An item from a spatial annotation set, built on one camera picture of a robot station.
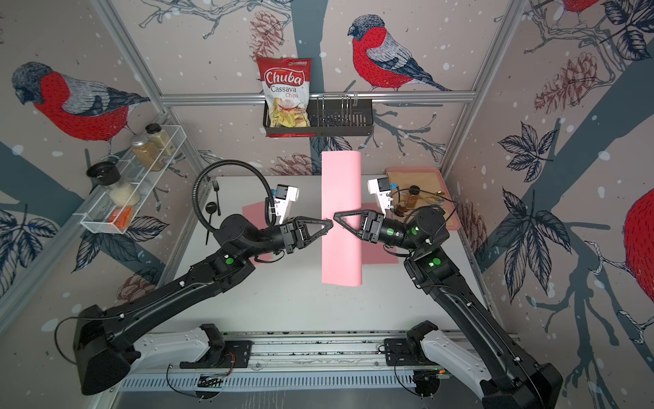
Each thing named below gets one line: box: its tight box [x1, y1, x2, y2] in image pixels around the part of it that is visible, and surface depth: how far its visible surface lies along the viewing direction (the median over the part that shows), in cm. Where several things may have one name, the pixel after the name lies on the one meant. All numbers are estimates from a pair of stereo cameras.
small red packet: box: [107, 207, 134, 230], surface depth 68 cm
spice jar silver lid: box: [131, 136, 167, 172], surface depth 78 cm
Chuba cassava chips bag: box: [256, 56, 316, 138], surface depth 85 cm
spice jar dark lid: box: [144, 122, 177, 156], surface depth 83 cm
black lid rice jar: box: [86, 161, 142, 208], surface depth 67 cm
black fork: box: [212, 178, 221, 216], surface depth 120 cm
